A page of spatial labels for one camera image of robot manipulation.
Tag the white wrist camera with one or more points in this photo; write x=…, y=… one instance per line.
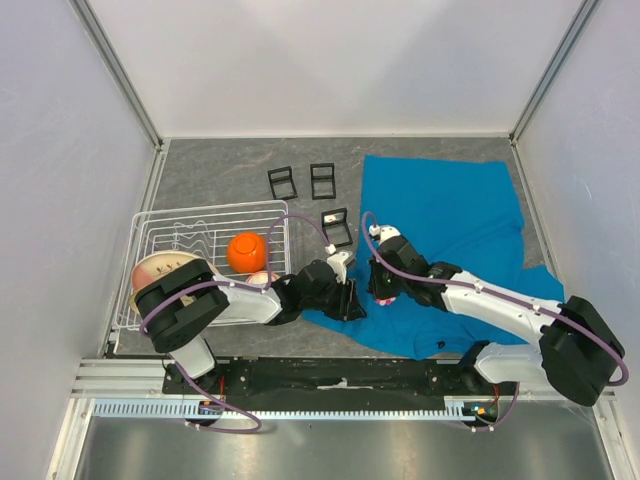
x=382, y=233
x=339, y=263

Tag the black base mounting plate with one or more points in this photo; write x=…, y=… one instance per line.
x=246, y=377

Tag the black frame stand near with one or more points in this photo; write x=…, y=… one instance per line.
x=335, y=226

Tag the blue t-shirt garment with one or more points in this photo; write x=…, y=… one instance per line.
x=466, y=214

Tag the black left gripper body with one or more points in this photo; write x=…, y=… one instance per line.
x=335, y=301

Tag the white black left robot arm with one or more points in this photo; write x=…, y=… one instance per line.
x=176, y=308

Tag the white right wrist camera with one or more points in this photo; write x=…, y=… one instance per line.
x=382, y=233

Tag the pink beige floral plate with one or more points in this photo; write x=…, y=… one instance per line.
x=157, y=265

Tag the black frame stand left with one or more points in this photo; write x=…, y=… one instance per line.
x=282, y=184

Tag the black frame stand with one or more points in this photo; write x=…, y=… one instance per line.
x=282, y=184
x=335, y=226
x=323, y=182

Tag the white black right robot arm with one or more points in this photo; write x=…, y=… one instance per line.
x=567, y=345

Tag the white red patterned bowl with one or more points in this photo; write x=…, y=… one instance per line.
x=262, y=278

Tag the orange bowl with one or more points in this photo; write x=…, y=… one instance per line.
x=246, y=252

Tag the white wire dish rack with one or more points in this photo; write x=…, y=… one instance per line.
x=206, y=232

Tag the black frame stand middle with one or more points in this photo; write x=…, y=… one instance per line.
x=323, y=182

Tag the pink flower smiley brooch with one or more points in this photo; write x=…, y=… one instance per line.
x=386, y=302

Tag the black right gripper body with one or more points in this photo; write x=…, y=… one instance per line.
x=387, y=285

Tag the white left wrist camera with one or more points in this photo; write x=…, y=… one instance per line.
x=339, y=263

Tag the slotted cable duct rail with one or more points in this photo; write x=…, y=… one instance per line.
x=198, y=410

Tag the cream floral plate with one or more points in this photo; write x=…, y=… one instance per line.
x=139, y=303

